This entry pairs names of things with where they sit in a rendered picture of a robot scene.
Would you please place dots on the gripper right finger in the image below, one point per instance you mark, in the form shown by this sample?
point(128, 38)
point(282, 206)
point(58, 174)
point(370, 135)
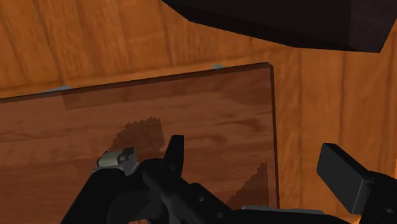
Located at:
point(344, 176)

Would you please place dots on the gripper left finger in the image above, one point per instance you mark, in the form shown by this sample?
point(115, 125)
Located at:
point(161, 186)

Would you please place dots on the small grey angular object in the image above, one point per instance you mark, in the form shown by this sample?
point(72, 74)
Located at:
point(116, 159)

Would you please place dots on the brown wooden table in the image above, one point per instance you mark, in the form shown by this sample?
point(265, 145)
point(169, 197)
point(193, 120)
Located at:
point(217, 108)

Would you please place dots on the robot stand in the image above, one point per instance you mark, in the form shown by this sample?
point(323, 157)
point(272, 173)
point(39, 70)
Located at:
point(279, 18)

